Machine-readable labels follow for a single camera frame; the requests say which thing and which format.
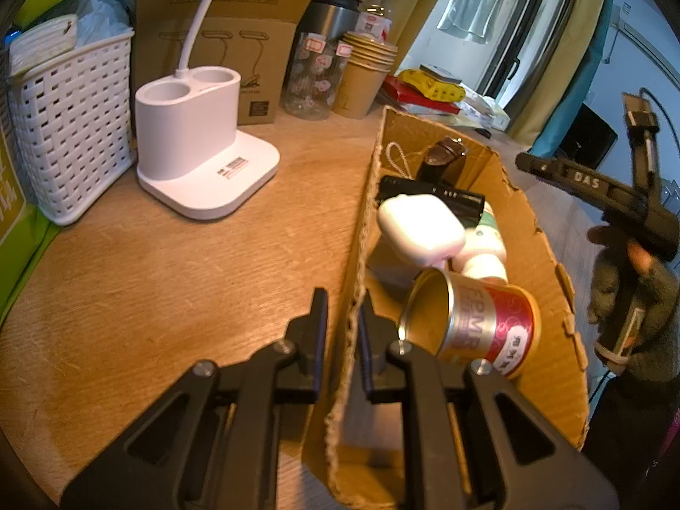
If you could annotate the stack of paper cups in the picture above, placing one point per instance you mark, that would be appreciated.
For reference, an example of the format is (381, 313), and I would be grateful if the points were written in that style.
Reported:
(358, 90)

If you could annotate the person's right forearm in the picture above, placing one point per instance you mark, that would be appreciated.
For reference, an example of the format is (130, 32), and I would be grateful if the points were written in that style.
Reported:
(637, 425)

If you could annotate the black box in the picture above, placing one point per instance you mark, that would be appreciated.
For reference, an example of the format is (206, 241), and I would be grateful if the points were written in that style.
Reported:
(589, 135)

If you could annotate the yellow curtain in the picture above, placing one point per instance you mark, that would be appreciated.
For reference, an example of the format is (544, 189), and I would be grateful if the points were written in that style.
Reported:
(579, 21)
(419, 5)

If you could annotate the white medicine bottle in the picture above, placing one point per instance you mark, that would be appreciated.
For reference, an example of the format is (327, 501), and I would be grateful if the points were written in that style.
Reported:
(486, 244)

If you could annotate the yellow packet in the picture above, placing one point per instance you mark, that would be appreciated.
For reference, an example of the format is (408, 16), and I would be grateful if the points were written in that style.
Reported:
(430, 90)

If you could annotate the white desk lamp base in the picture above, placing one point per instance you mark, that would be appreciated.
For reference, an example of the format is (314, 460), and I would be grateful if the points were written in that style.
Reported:
(186, 127)

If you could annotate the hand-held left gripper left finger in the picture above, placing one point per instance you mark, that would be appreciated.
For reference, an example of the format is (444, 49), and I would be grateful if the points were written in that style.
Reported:
(319, 340)

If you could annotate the stainless steel pot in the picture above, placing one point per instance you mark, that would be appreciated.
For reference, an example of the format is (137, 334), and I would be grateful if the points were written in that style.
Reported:
(332, 16)

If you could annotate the white woven plastic basket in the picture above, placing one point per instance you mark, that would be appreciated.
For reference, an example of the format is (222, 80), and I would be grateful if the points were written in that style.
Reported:
(74, 133)

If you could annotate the small black object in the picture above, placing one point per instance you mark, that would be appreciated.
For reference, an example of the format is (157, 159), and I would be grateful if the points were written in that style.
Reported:
(483, 133)

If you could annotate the person's right hand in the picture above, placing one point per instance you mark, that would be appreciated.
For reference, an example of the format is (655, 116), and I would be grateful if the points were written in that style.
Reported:
(664, 324)

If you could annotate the teal curtain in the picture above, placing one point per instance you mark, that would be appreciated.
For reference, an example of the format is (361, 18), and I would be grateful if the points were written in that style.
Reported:
(552, 117)

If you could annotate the white plastic bag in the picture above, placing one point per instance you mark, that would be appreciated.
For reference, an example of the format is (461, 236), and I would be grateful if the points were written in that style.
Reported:
(103, 16)

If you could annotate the flat cardboard lamp packaging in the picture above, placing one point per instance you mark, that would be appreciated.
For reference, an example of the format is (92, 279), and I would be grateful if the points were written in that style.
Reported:
(255, 64)

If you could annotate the flower print glass jar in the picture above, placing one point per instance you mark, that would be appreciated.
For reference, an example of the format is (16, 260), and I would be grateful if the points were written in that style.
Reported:
(313, 79)

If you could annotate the green packet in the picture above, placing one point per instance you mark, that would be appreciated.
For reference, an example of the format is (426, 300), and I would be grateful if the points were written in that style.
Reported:
(13, 234)

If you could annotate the white earbuds case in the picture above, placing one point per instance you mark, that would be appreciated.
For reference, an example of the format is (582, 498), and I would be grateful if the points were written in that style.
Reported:
(419, 228)

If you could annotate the white tissue packs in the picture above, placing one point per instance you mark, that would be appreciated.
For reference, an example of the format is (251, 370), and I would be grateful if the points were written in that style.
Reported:
(483, 109)

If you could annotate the cardboard box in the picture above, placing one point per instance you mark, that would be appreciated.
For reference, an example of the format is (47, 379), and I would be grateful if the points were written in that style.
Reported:
(531, 255)

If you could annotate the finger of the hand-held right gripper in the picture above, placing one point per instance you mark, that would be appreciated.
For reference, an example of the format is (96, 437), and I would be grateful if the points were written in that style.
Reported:
(584, 180)

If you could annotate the hanging white towel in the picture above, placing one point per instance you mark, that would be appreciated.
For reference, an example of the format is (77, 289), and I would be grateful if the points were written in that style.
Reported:
(478, 0)

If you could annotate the black flashlight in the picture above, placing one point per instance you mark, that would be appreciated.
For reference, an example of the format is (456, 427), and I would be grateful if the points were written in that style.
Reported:
(462, 204)

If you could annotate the red and gold tin can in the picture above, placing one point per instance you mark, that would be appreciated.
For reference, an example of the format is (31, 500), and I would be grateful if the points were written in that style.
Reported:
(478, 319)

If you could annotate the black sliding door frame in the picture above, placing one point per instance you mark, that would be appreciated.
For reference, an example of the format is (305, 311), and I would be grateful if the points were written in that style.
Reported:
(536, 26)

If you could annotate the clear plastic water bottle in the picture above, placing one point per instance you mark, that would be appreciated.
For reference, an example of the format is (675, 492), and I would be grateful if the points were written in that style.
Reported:
(378, 10)

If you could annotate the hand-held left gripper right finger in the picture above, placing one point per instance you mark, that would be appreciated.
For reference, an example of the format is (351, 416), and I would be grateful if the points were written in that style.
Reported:
(365, 350)

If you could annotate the white napkin pack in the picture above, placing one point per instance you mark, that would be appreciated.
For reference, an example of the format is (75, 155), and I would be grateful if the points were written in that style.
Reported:
(45, 42)

